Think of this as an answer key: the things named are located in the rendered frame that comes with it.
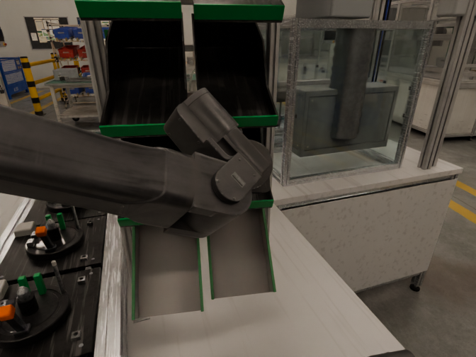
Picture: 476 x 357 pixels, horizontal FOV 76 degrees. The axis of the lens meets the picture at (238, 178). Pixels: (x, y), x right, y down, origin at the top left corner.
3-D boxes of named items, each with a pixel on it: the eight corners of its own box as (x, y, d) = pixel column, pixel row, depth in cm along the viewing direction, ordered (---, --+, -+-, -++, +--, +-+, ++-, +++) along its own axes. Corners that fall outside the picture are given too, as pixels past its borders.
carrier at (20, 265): (102, 268, 78) (92, 227, 73) (-9, 291, 71) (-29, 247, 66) (107, 220, 99) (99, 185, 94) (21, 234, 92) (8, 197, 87)
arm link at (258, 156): (248, 200, 33) (285, 165, 34) (204, 154, 32) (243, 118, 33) (239, 199, 40) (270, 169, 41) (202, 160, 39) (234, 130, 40)
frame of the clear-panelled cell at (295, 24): (401, 168, 161) (437, 20, 132) (282, 186, 141) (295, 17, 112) (346, 142, 201) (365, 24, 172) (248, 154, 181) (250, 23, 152)
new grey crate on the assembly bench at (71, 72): (73, 80, 521) (71, 69, 514) (54, 81, 515) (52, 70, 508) (79, 77, 556) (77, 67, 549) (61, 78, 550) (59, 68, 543)
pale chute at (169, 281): (203, 309, 62) (203, 311, 57) (136, 318, 60) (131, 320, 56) (195, 179, 71) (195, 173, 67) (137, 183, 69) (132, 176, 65)
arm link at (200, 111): (191, 239, 33) (235, 208, 27) (117, 161, 32) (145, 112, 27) (243, 182, 42) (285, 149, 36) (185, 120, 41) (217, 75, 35)
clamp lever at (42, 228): (54, 248, 78) (44, 231, 73) (44, 250, 77) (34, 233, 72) (55, 237, 80) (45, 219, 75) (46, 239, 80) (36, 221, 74)
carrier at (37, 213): (107, 219, 99) (99, 185, 94) (21, 233, 92) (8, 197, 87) (110, 188, 120) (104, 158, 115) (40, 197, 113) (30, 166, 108)
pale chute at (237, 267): (271, 292, 66) (276, 292, 62) (210, 299, 64) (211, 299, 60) (255, 171, 75) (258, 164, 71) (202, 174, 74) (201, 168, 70)
